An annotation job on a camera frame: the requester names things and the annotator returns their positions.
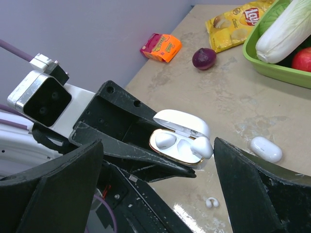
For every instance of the green plastic basket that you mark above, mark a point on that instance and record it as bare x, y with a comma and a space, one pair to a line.
282, 70

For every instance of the white stem earbud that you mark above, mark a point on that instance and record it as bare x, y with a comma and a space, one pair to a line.
165, 140
195, 149

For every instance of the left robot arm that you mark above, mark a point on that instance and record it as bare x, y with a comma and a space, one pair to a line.
26, 144

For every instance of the white hook earbud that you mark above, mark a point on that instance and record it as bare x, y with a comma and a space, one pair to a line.
212, 202

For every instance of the orange pink snack box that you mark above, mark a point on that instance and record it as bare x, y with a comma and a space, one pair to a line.
161, 47

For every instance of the white square charging case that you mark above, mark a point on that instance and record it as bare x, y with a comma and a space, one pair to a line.
183, 126

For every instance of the white oval charging case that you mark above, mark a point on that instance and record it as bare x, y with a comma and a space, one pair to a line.
266, 149

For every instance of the yellow Lays chips bag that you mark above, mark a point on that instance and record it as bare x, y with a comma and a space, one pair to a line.
232, 28

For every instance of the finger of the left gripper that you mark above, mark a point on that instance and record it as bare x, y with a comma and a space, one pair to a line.
118, 114

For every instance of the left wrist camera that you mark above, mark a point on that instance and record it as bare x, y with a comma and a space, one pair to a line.
46, 97

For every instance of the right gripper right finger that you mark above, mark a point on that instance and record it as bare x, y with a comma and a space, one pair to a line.
262, 197

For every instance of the purple red onion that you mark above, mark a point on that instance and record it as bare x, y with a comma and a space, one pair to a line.
204, 58

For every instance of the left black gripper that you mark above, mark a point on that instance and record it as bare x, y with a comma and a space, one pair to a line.
122, 203

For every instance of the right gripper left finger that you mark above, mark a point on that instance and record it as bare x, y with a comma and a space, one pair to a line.
54, 197

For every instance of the red apple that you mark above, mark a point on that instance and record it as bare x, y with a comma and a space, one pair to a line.
302, 60

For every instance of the green napa cabbage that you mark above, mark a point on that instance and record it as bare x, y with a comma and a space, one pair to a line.
290, 29

